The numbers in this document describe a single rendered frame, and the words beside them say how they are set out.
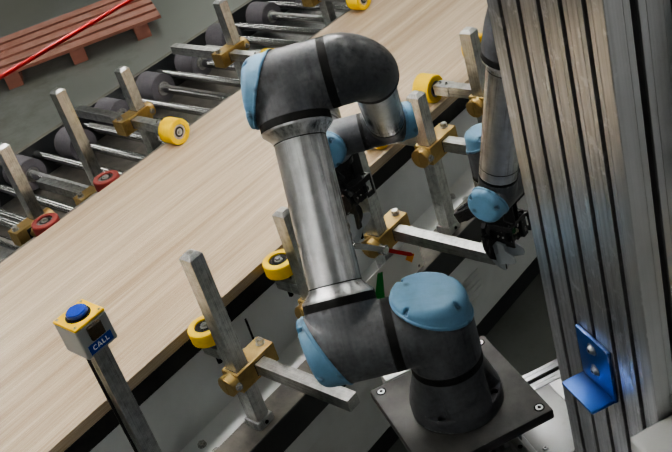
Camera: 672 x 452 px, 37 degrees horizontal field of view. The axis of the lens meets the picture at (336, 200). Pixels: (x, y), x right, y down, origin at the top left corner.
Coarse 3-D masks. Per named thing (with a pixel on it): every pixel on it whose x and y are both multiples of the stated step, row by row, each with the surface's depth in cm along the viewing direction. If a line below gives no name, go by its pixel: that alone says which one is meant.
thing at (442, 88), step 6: (438, 84) 275; (444, 84) 274; (450, 84) 273; (456, 84) 272; (462, 84) 271; (468, 84) 270; (438, 90) 274; (444, 90) 273; (450, 90) 272; (456, 90) 270; (462, 90) 269; (468, 90) 268; (450, 96) 273; (456, 96) 272; (462, 96) 270; (468, 96) 269
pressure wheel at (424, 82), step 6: (420, 78) 277; (426, 78) 276; (432, 78) 275; (438, 78) 277; (414, 84) 277; (420, 84) 276; (426, 84) 275; (432, 84) 276; (420, 90) 276; (426, 90) 275; (432, 90) 277; (426, 96) 276; (432, 96) 277; (438, 96) 279; (432, 102) 277
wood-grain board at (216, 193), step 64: (384, 0) 355; (448, 0) 339; (448, 64) 297; (192, 128) 307; (128, 192) 283; (192, 192) 273; (256, 192) 264; (64, 256) 262; (128, 256) 253; (256, 256) 238; (0, 320) 244; (128, 320) 229; (192, 320) 223; (0, 384) 222; (64, 384) 216; (128, 384) 211; (0, 448) 203; (64, 448) 201
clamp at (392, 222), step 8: (384, 216) 243; (392, 216) 242; (400, 216) 241; (392, 224) 239; (408, 224) 243; (384, 232) 237; (392, 232) 239; (368, 240) 236; (376, 240) 236; (384, 240) 237; (392, 240) 240; (368, 256) 239; (376, 256) 237
